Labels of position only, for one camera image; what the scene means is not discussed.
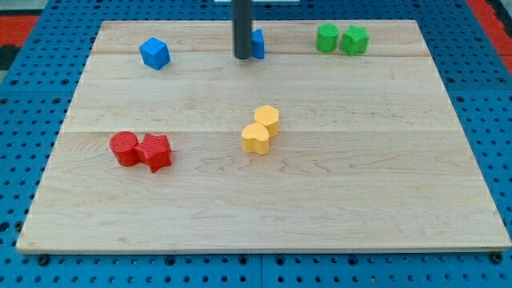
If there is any blue triangle block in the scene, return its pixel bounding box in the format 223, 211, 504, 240
251, 29, 265, 59

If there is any yellow heart block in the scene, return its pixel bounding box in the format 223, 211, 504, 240
242, 122, 270, 155

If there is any yellow hexagon block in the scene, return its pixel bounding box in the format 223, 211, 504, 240
254, 105, 280, 138

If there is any red star block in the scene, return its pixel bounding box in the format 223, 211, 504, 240
134, 133, 173, 173

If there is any wooden board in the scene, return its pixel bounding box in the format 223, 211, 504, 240
17, 20, 511, 254

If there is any green cylinder block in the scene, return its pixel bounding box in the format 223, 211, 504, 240
315, 23, 339, 53

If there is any red cylinder block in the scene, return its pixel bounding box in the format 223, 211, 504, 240
109, 131, 140, 166

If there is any blue cube block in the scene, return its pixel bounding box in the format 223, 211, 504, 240
139, 38, 170, 70

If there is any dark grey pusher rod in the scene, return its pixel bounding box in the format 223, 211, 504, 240
231, 0, 253, 59

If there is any green star block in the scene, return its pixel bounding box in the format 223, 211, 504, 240
339, 25, 370, 56

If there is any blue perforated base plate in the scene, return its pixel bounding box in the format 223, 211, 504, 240
1, 1, 511, 287

